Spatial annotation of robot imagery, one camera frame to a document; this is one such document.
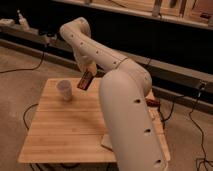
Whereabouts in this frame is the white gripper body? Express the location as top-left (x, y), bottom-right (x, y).
top-left (76, 55), bottom-right (97, 76)

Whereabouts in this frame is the dark red eraser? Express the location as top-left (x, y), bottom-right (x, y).
top-left (77, 71), bottom-right (94, 90)

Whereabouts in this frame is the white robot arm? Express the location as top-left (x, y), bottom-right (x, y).
top-left (60, 17), bottom-right (169, 171)

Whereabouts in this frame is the black object on ledge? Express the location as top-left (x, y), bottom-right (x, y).
top-left (38, 30), bottom-right (57, 37)

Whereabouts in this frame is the white bottle on ledge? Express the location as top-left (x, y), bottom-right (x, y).
top-left (17, 11), bottom-right (30, 31)

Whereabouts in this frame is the wooden table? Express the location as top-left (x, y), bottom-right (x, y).
top-left (17, 77), bottom-right (172, 164)

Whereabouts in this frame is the red oblong object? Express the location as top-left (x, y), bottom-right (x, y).
top-left (145, 98), bottom-right (160, 107)

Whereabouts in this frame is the beige sponge block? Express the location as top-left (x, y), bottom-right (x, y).
top-left (101, 134), bottom-right (113, 150)

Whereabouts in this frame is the black cable on floor left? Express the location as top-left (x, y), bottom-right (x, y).
top-left (0, 49), bottom-right (46, 76)

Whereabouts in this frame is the black cable on floor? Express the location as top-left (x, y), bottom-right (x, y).
top-left (159, 84), bottom-right (213, 171)
top-left (0, 49), bottom-right (46, 76)

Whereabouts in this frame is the black cable on floor right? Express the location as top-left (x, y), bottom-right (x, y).
top-left (159, 84), bottom-right (213, 171)

